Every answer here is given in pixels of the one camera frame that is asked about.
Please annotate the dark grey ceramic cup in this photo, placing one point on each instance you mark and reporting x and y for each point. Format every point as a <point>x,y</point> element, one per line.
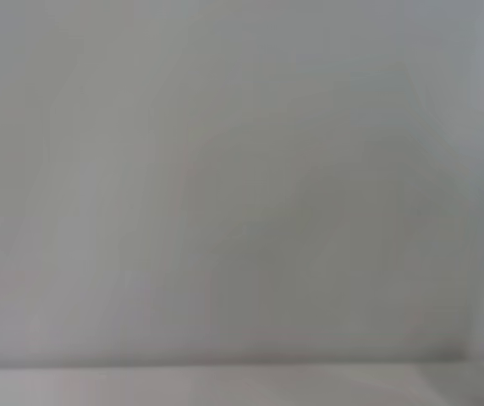
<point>331,237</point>

